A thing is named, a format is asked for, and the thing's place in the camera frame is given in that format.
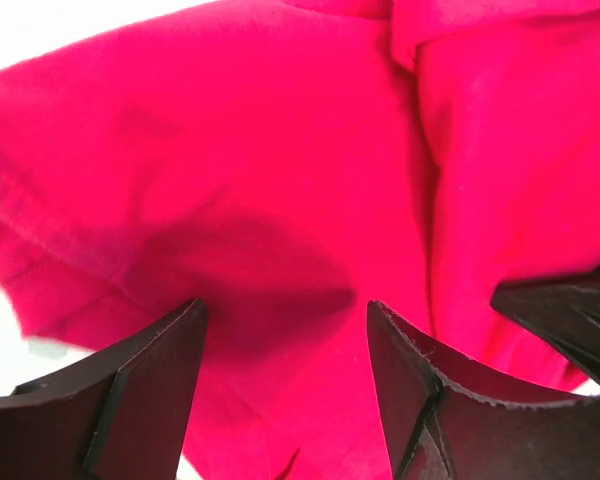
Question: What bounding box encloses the magenta t shirt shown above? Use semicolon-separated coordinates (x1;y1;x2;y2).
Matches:
0;1;600;479

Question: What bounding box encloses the black t shirt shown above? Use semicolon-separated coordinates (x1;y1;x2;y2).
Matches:
491;266;600;385

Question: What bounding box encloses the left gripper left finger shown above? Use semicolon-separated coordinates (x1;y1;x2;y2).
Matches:
0;300;208;480

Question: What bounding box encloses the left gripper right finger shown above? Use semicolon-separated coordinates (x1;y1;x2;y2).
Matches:
367;301;600;480

